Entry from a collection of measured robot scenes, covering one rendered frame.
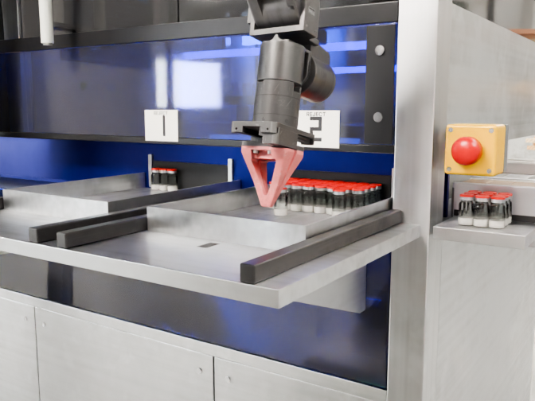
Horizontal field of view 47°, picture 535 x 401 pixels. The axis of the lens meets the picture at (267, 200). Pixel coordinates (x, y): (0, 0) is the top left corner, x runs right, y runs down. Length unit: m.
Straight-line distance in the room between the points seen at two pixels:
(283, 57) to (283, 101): 0.05
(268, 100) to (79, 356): 0.93
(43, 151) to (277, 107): 0.96
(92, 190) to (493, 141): 0.76
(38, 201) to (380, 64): 0.59
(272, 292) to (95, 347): 0.91
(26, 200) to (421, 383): 0.71
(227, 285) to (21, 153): 1.13
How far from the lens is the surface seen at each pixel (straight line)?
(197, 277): 0.66
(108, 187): 1.29
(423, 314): 0.99
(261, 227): 0.77
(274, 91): 0.76
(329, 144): 1.00
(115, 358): 1.43
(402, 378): 1.04
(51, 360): 1.61
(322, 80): 0.83
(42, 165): 1.63
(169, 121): 1.20
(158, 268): 0.70
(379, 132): 0.96
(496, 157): 0.91
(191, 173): 1.27
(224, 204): 1.02
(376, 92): 0.97
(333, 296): 0.91
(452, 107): 1.02
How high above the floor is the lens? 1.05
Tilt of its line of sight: 9 degrees down
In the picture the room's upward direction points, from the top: straight up
